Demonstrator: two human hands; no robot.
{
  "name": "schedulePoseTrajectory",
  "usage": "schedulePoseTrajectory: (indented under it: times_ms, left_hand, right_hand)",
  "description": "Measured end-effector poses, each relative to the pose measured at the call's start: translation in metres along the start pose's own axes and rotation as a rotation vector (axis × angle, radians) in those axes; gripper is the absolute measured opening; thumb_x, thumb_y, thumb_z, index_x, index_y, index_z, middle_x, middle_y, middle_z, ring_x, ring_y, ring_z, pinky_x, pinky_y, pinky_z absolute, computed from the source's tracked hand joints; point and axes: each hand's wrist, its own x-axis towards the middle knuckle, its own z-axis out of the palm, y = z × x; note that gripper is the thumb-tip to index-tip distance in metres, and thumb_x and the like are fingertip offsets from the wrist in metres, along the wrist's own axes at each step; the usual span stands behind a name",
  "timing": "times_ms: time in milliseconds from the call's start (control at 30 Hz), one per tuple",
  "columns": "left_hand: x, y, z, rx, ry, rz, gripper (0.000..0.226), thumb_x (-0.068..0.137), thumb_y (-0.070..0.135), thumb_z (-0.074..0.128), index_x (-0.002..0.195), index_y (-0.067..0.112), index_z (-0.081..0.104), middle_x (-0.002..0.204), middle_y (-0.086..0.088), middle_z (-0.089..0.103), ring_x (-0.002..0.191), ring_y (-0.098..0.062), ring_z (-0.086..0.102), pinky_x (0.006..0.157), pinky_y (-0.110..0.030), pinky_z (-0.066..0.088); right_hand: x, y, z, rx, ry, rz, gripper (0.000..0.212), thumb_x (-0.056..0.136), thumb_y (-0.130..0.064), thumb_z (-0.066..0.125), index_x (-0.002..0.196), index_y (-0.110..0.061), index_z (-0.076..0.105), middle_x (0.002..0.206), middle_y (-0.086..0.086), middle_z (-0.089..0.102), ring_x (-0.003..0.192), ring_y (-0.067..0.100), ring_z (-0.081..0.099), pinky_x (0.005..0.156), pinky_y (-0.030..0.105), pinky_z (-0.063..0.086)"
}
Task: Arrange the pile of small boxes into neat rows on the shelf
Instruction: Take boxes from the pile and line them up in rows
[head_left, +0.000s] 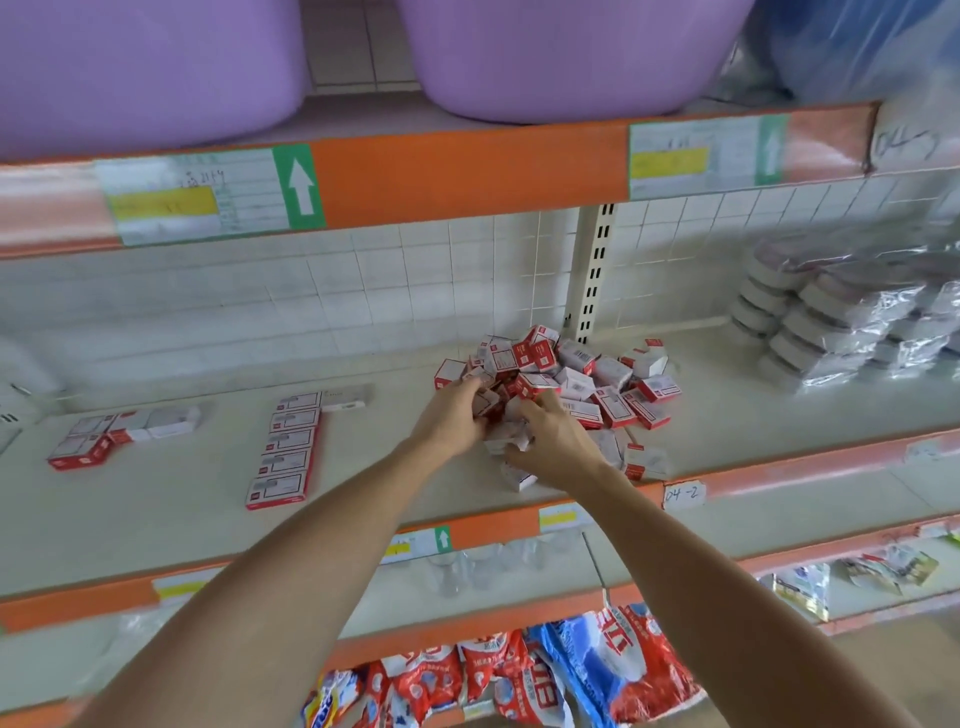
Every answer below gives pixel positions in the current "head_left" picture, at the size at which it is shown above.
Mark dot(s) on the blue plastic bag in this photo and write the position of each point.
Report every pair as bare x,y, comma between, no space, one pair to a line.
855,45

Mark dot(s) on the person's right hand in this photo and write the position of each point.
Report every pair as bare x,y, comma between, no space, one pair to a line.
558,447

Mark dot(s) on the stacks of wrapped containers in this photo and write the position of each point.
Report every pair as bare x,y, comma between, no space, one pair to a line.
855,308

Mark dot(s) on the person's right forearm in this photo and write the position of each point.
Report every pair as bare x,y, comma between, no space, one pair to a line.
720,600

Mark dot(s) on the small price label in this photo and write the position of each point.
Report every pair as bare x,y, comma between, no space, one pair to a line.
188,584
416,545
563,518

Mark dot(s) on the person's left hand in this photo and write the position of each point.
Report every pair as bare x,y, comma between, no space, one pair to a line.
450,420

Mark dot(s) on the large label with green arrow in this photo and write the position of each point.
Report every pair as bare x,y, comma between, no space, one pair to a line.
210,195
705,155

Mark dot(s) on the white perforated shelf upright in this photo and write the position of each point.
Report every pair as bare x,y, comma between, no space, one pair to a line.
596,270

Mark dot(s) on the white handwritten label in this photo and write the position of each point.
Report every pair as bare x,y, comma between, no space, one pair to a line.
923,447
915,141
684,494

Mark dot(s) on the white shelf with orange edges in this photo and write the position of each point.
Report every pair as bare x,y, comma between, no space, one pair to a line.
180,518

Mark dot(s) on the person's left forearm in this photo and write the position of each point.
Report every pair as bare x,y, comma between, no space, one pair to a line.
255,600

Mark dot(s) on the purple plastic basin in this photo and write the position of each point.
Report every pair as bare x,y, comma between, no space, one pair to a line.
570,53
135,68

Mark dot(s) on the pile of large red bags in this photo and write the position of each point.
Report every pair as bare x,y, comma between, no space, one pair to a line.
600,668

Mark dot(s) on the cluster of clear glasses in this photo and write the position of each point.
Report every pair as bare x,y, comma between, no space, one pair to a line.
503,567

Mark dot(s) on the pile of red white boxes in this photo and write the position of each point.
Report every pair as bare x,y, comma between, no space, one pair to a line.
600,383

